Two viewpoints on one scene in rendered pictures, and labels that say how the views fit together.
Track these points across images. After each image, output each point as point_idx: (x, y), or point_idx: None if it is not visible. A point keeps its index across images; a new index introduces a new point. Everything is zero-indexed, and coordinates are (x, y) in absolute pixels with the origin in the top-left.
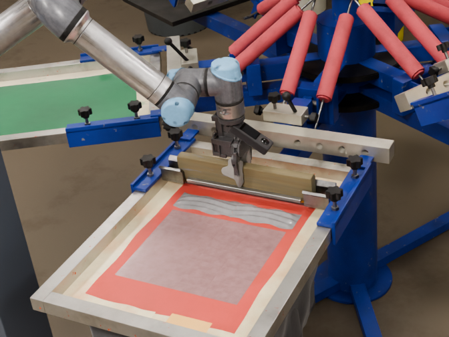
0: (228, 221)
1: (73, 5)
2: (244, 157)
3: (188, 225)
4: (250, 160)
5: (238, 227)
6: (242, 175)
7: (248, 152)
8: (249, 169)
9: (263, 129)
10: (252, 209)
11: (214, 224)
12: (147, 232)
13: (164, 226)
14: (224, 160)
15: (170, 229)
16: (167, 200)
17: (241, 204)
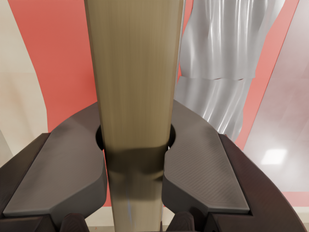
0: (276, 72)
1: None
2: (103, 186)
3: (283, 152)
4: (64, 136)
5: (308, 32)
6: (174, 117)
7: (41, 188)
8: (171, 101)
9: None
10: (218, 23)
11: (286, 102)
12: (301, 196)
13: (284, 184)
14: (131, 229)
15: (298, 171)
16: None
17: (195, 70)
